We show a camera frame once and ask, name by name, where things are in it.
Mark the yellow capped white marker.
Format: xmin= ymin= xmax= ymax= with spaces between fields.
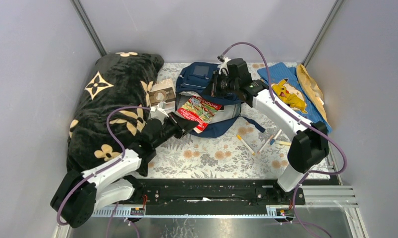
xmin=236 ymin=134 xmax=255 ymax=155

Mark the blue pikachu cloth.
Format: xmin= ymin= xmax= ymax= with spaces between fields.
xmin=257 ymin=62 xmax=333 ymax=133

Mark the red treehouse book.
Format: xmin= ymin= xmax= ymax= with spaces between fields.
xmin=176 ymin=96 xmax=223 ymax=133

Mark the beige tape box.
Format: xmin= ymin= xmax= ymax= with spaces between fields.
xmin=149 ymin=79 xmax=176 ymax=109

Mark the yellow highlighter pen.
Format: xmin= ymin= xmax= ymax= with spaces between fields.
xmin=275 ymin=140 xmax=291 ymax=146

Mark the floral table mat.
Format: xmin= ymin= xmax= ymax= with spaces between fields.
xmin=148 ymin=63 xmax=288 ymax=179

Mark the orange capped white marker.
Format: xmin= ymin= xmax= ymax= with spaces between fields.
xmin=257 ymin=135 xmax=274 ymax=154

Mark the blue capped white marker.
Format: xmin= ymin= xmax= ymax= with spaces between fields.
xmin=270 ymin=129 xmax=283 ymax=145

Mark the yellow snack bag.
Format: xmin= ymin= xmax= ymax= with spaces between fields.
xmin=296 ymin=64 xmax=326 ymax=117

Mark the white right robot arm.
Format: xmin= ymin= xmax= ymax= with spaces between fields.
xmin=207 ymin=56 xmax=329 ymax=204

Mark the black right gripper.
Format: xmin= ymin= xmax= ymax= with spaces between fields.
xmin=201 ymin=70 xmax=238 ymax=98

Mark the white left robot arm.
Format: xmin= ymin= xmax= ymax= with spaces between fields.
xmin=50 ymin=113 xmax=199 ymax=228

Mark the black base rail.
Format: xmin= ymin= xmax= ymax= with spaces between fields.
xmin=121 ymin=178 xmax=305 ymax=216

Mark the black floral blanket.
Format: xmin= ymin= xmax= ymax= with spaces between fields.
xmin=66 ymin=52 xmax=164 ymax=173

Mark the navy blue backpack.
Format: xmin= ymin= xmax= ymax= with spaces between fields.
xmin=175 ymin=62 xmax=266 ymax=139

